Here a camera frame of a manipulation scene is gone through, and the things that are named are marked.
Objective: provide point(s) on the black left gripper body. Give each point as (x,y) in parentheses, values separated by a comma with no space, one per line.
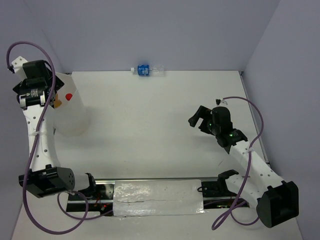
(23,85)

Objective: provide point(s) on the translucent white bin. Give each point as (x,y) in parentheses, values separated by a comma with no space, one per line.
(71,118)

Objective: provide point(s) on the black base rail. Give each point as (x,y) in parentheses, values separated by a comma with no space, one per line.
(214,196)

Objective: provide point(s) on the clear bottle blue label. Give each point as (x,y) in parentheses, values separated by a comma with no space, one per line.
(146,70)

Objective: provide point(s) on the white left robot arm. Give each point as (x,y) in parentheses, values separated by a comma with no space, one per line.
(51,103)

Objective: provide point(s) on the white foil cover sheet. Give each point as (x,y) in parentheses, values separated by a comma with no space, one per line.
(157,198)

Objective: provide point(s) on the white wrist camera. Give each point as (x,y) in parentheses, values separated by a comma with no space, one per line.
(16,66)
(221,102)

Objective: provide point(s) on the orange juice bottle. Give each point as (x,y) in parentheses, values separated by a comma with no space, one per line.
(57,102)

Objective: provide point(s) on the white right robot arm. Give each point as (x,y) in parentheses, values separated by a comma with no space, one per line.
(275,200)

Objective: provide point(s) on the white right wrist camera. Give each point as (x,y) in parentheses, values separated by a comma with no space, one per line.
(221,102)

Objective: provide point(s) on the clear bottle red cap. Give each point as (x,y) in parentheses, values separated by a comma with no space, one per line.
(68,96)

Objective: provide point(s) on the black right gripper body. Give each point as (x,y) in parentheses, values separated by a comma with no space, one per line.
(208,126)

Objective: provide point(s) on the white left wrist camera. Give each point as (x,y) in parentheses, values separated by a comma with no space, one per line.
(16,66)

